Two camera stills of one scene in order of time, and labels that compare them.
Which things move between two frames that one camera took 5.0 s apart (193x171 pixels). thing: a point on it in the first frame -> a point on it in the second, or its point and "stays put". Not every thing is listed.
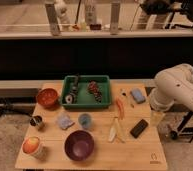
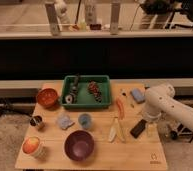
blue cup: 84,120 stays put
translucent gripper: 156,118 -> 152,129
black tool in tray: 72,97 stays put
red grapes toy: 93,89 stays put
